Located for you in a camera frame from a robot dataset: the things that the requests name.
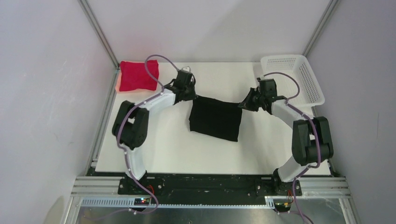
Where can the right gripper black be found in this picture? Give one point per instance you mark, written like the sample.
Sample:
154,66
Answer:
247,104

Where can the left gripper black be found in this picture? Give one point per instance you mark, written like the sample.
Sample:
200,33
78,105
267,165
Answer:
192,95

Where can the black t shirt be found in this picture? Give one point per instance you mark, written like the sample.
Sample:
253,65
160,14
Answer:
215,118

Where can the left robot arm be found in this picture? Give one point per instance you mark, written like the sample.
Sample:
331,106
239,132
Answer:
132,121

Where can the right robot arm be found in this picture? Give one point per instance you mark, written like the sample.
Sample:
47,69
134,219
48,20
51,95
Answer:
311,142

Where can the folded red t shirt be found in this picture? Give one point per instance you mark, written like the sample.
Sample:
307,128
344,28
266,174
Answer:
139,68

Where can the white plastic basket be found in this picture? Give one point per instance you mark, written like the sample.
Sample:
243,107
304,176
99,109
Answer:
297,67

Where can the folded peach t shirt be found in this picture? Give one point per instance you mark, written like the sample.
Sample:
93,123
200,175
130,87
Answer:
129,83

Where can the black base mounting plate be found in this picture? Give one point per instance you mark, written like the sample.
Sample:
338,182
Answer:
200,189

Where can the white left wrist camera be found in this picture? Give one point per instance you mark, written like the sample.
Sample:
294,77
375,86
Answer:
187,68

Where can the aluminium front rail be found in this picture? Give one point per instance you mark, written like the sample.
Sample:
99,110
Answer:
324,200

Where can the aluminium frame post right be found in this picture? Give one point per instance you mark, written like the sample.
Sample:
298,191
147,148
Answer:
321,25

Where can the aluminium frame post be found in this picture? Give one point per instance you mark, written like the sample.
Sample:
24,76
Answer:
321,25
89,13

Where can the aluminium frame post left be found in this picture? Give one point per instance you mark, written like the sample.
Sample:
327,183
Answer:
89,13

